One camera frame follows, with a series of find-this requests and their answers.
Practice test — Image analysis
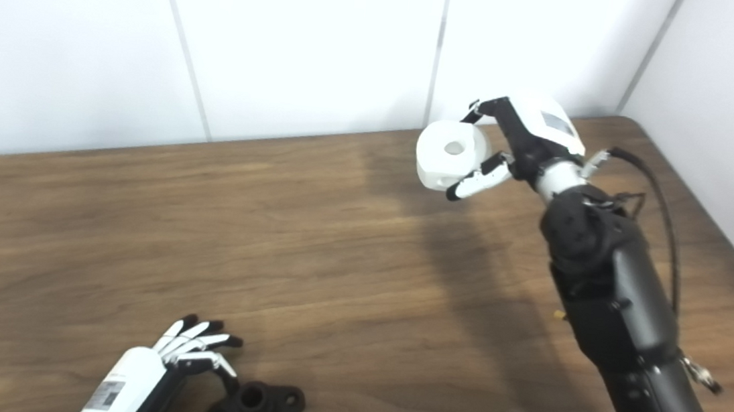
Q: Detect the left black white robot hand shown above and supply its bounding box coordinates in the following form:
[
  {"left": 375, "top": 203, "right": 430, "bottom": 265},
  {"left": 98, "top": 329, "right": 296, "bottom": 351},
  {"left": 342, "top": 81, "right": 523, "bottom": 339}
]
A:
[{"left": 78, "top": 304, "right": 247, "bottom": 412}]

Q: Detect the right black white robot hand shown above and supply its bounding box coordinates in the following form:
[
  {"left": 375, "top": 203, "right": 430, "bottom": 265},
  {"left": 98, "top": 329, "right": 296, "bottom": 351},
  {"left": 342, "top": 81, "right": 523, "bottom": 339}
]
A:
[{"left": 445, "top": 87, "right": 592, "bottom": 214}]

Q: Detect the black flanged holder part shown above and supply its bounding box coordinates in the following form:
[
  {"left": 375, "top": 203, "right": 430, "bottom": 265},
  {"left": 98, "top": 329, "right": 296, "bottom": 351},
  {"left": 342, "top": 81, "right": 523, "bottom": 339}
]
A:
[{"left": 204, "top": 376, "right": 308, "bottom": 412}]

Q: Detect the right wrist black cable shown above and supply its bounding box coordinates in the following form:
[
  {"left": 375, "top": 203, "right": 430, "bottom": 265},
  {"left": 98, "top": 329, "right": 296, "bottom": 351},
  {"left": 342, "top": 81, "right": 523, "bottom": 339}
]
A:
[{"left": 562, "top": 144, "right": 734, "bottom": 396}]

